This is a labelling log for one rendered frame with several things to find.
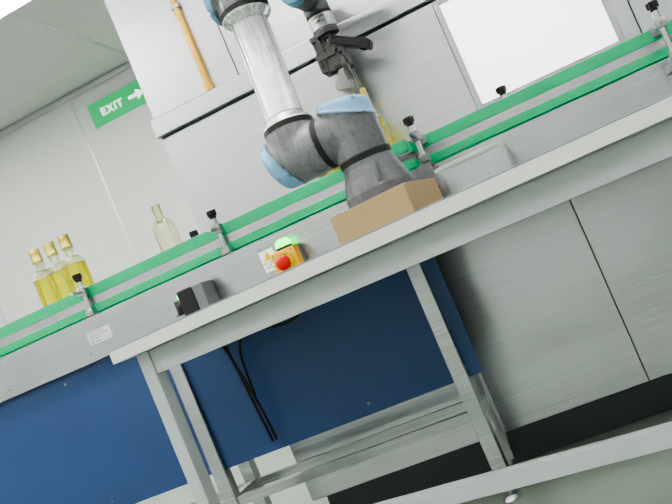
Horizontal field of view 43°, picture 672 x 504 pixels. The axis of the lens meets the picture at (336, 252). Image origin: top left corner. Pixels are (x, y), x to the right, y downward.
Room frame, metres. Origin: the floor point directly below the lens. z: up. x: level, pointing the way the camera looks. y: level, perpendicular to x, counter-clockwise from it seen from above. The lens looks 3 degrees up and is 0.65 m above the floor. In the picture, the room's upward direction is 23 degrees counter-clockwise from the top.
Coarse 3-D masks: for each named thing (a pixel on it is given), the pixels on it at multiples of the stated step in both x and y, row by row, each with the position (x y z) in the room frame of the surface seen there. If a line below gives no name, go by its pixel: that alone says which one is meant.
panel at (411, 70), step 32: (448, 0) 2.38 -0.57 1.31; (384, 32) 2.43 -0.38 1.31; (416, 32) 2.41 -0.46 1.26; (448, 32) 2.39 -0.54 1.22; (384, 64) 2.44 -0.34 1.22; (416, 64) 2.42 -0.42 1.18; (448, 64) 2.40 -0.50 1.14; (320, 96) 2.50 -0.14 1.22; (384, 96) 2.45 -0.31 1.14; (416, 96) 2.43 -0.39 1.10; (448, 96) 2.41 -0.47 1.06; (416, 128) 2.44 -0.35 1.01
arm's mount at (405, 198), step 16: (384, 192) 1.69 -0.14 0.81; (400, 192) 1.68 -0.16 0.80; (416, 192) 1.71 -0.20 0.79; (432, 192) 1.79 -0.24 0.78; (352, 208) 1.73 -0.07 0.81; (368, 208) 1.71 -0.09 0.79; (384, 208) 1.70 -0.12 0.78; (400, 208) 1.68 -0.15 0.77; (416, 208) 1.68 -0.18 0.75; (336, 224) 1.75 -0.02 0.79; (352, 224) 1.74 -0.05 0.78; (368, 224) 1.72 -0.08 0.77; (384, 224) 1.71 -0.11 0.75
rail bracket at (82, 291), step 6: (72, 276) 2.44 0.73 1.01; (78, 276) 2.44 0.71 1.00; (78, 282) 2.44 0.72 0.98; (78, 288) 2.44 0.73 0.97; (84, 288) 2.44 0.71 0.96; (72, 294) 2.39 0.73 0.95; (78, 294) 2.42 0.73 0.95; (84, 294) 2.43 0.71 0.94; (84, 300) 2.44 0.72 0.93; (90, 306) 2.44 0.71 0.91; (90, 312) 2.44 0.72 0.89; (96, 312) 2.45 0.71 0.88
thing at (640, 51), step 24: (624, 48) 2.13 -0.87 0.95; (648, 48) 2.12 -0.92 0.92; (576, 72) 2.17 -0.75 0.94; (600, 72) 2.16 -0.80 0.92; (624, 72) 2.14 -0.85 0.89; (528, 96) 2.20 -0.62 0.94; (552, 96) 2.19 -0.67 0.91; (576, 96) 2.17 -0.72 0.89; (456, 120) 2.25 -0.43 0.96; (480, 120) 2.24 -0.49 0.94; (504, 120) 2.22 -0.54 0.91; (432, 144) 2.28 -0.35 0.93; (456, 144) 2.26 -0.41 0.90
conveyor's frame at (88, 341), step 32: (608, 96) 2.14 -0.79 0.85; (640, 96) 2.12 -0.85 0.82; (544, 128) 2.18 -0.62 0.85; (576, 128) 2.16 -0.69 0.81; (448, 160) 2.25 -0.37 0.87; (320, 224) 2.25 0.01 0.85; (256, 256) 2.31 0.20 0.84; (160, 288) 2.38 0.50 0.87; (224, 288) 2.34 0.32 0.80; (96, 320) 2.44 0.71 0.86; (128, 320) 2.42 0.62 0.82; (160, 320) 2.39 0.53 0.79; (32, 352) 2.50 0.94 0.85; (64, 352) 2.48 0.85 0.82; (96, 352) 2.45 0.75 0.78; (0, 384) 2.54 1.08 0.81; (32, 384) 2.51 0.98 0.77
